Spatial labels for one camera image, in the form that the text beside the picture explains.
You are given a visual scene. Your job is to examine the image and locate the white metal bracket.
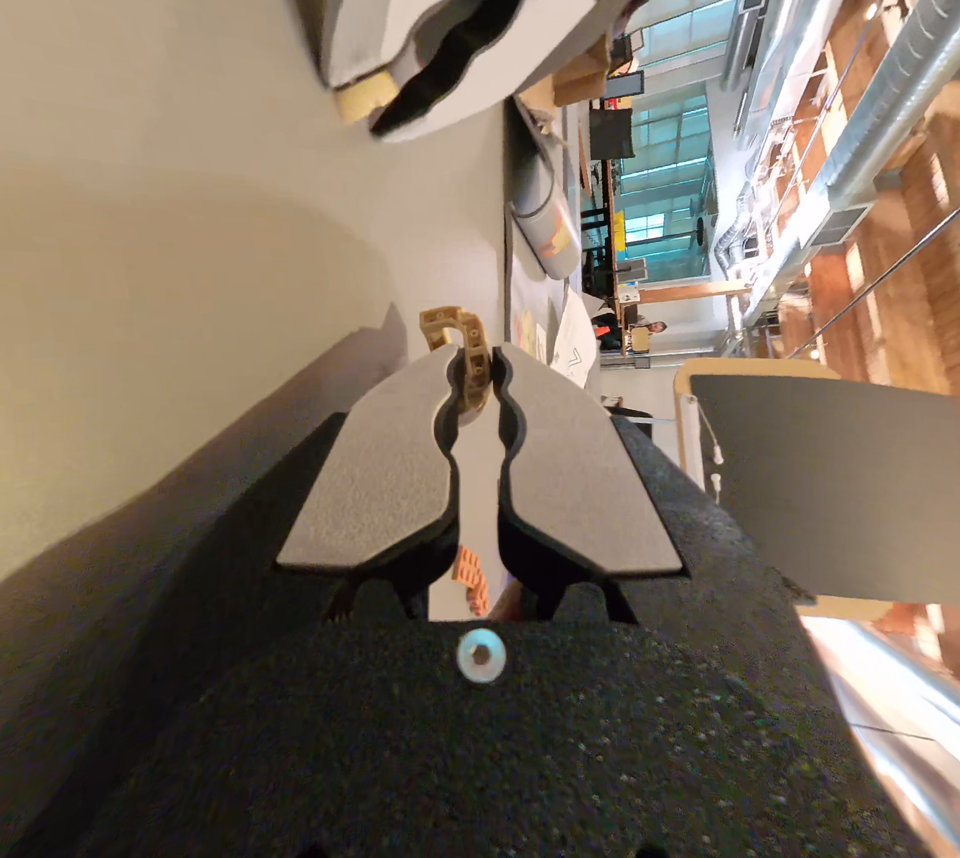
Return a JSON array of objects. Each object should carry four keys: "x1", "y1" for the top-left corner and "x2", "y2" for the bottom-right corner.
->
[{"x1": 677, "y1": 391, "x2": 726, "y2": 500}]

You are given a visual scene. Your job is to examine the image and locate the grey instruction booklet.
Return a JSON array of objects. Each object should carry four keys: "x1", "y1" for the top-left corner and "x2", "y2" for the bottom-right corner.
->
[{"x1": 504, "y1": 95, "x2": 588, "y2": 365}]

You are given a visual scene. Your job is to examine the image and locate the black computer monitor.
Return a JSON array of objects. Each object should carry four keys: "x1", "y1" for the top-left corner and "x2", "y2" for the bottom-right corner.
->
[{"x1": 588, "y1": 107, "x2": 638, "y2": 160}]

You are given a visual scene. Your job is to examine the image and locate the torn cardboard box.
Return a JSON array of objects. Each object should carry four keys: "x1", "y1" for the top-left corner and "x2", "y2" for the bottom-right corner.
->
[{"x1": 517, "y1": 39, "x2": 614, "y2": 118}]

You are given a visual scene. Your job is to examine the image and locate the tan curved brick assembly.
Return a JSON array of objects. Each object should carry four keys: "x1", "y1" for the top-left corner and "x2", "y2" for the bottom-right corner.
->
[{"x1": 417, "y1": 306, "x2": 494, "y2": 418}]

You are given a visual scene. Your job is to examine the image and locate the wooden table with black legs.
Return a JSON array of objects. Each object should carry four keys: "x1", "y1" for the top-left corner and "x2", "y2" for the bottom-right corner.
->
[{"x1": 577, "y1": 121, "x2": 625, "y2": 305}]

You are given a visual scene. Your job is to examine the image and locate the white printed paper bag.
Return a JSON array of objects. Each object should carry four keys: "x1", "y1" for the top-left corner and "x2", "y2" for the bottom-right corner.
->
[{"x1": 549, "y1": 286, "x2": 603, "y2": 388}]

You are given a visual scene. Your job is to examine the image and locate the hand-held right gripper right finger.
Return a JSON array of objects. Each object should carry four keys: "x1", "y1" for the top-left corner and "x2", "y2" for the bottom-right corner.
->
[{"x1": 491, "y1": 342, "x2": 685, "y2": 622}]

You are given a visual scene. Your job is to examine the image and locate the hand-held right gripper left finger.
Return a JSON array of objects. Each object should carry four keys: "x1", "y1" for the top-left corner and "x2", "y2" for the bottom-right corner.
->
[{"x1": 275, "y1": 344, "x2": 462, "y2": 622}]

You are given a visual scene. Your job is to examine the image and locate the black floor lamp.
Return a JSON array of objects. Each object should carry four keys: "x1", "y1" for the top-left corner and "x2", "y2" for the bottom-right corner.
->
[{"x1": 621, "y1": 216, "x2": 711, "y2": 253}]

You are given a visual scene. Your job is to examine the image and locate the person's right hand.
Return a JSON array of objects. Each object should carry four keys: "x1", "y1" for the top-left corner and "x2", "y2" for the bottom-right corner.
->
[{"x1": 491, "y1": 573, "x2": 543, "y2": 622}]

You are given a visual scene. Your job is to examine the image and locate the grey desk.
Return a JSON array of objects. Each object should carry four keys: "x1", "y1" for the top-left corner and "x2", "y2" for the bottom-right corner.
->
[{"x1": 0, "y1": 0, "x2": 601, "y2": 836}]

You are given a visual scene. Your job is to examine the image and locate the small tan arch brick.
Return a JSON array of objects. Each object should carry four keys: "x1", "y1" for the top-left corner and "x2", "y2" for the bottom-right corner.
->
[{"x1": 334, "y1": 71, "x2": 400, "y2": 125}]

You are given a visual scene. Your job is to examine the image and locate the black board with wooden rim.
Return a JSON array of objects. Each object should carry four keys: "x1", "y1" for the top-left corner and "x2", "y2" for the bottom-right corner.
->
[{"x1": 672, "y1": 357, "x2": 960, "y2": 624}]

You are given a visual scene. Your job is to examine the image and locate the reddish brown six-stud plate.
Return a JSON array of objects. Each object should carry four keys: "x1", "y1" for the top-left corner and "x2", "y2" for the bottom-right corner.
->
[{"x1": 449, "y1": 545, "x2": 490, "y2": 590}]

